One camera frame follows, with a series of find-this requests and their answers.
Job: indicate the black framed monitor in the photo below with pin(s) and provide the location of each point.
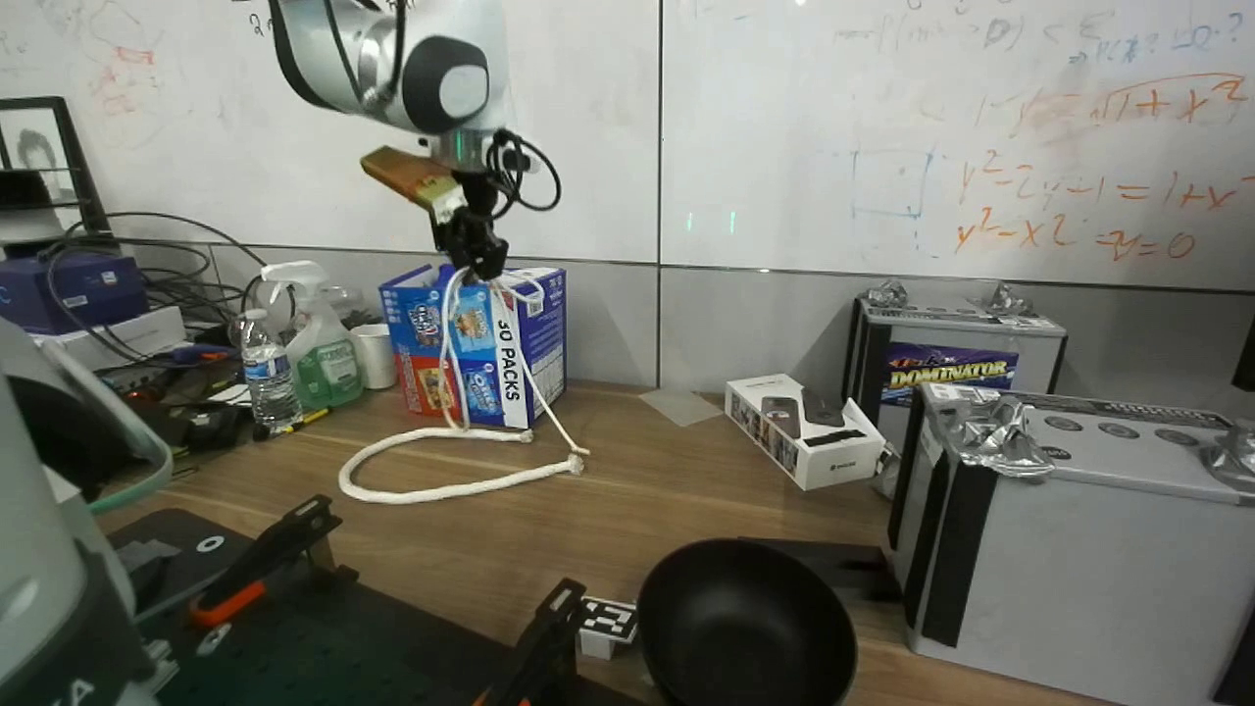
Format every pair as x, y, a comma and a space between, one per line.
46, 168

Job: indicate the white product box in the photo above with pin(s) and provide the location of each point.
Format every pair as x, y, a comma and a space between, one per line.
819, 444

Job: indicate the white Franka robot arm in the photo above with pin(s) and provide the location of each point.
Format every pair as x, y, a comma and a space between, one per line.
355, 52

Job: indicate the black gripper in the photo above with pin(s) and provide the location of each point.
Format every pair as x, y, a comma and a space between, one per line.
474, 217

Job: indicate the black bowl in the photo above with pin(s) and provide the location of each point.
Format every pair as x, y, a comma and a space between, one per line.
748, 630

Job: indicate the black perforated base board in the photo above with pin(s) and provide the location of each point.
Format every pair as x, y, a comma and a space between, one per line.
340, 649

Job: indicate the white paper roll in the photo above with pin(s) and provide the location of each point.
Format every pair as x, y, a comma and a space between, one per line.
373, 353

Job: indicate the green liquid bottle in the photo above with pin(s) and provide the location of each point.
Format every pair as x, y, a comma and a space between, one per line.
332, 372

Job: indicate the grey case with sticker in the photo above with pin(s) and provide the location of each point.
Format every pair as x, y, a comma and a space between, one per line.
955, 364

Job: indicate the amber wrist camera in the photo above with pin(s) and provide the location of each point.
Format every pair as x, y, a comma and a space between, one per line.
408, 176

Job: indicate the clear water bottle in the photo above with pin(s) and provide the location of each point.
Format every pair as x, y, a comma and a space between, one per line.
272, 379

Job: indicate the black white fiducial tag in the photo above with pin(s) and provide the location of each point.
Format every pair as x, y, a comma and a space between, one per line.
604, 630

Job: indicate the blue snack packs box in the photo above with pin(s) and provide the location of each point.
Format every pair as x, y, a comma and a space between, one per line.
515, 353

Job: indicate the blue electronics box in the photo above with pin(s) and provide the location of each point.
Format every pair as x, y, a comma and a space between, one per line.
71, 290

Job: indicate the grey black metal case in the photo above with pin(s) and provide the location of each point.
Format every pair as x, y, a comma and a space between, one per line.
1085, 551

